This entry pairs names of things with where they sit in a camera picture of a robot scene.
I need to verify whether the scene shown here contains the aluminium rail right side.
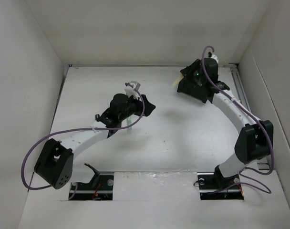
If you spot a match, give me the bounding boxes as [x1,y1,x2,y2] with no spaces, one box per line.
[229,63,270,172]

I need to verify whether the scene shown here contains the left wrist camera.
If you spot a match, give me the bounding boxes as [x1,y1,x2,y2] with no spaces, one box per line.
[124,81,141,97]

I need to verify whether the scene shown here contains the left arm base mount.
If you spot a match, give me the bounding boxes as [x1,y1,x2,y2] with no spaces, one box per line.
[68,163,114,201]

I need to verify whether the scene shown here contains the mint green pastel highlighter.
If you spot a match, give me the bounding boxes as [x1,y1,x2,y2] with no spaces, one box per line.
[126,116,132,134]

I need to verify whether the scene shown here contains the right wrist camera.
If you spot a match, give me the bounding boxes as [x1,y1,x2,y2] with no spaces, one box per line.
[208,53,219,63]

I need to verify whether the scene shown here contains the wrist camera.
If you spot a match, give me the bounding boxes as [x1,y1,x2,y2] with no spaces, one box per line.
[208,53,219,63]
[124,81,141,97]

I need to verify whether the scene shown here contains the black two-compartment container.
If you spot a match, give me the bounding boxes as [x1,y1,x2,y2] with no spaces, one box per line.
[177,77,209,103]

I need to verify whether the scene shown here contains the yellow pastel highlighter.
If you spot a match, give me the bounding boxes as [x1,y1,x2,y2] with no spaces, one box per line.
[173,74,184,87]

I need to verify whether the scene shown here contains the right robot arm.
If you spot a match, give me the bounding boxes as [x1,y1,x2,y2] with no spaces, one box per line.
[177,58,273,188]

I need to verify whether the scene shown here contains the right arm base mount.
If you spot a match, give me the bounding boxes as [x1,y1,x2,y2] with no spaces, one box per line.
[194,168,244,200]

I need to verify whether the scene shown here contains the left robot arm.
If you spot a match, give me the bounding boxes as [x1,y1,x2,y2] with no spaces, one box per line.
[34,94,156,189]

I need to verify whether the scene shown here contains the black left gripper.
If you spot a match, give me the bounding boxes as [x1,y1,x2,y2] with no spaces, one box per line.
[119,93,154,122]

